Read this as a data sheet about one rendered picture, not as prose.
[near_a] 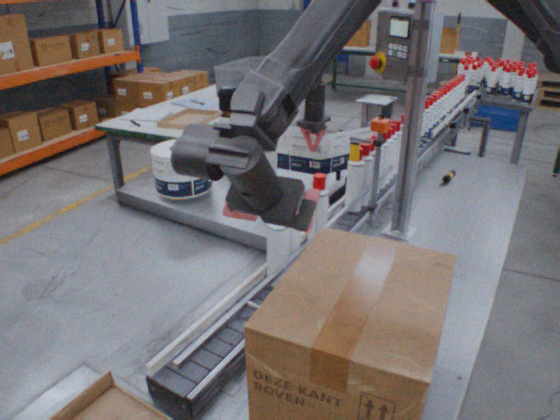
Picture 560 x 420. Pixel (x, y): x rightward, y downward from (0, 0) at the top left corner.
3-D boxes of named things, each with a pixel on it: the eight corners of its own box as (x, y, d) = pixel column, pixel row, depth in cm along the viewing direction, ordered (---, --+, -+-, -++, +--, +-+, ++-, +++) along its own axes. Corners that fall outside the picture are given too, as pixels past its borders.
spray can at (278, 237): (274, 274, 110) (274, 198, 101) (293, 281, 108) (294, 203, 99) (263, 285, 106) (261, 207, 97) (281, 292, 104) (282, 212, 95)
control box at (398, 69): (399, 72, 136) (404, 8, 128) (436, 82, 123) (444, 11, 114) (371, 74, 133) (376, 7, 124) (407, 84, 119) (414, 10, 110)
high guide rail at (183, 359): (389, 168, 156) (390, 164, 155) (393, 169, 155) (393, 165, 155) (173, 367, 74) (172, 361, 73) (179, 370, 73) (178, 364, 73)
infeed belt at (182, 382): (412, 149, 208) (413, 141, 206) (430, 152, 204) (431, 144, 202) (152, 392, 82) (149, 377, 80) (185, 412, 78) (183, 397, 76)
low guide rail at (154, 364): (368, 178, 162) (369, 173, 161) (371, 179, 161) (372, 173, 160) (147, 371, 80) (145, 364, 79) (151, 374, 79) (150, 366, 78)
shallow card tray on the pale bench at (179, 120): (187, 113, 284) (186, 108, 282) (220, 116, 277) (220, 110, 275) (156, 127, 255) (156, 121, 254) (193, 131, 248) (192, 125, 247)
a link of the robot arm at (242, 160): (248, 173, 53) (264, 133, 55) (199, 165, 56) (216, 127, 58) (265, 200, 59) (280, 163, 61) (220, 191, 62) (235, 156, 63)
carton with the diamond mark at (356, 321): (316, 337, 94) (322, 225, 82) (431, 371, 85) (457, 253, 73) (249, 453, 70) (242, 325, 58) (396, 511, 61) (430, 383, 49)
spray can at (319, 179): (312, 238, 126) (315, 169, 117) (329, 243, 124) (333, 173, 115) (303, 246, 122) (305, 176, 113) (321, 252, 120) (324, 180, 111)
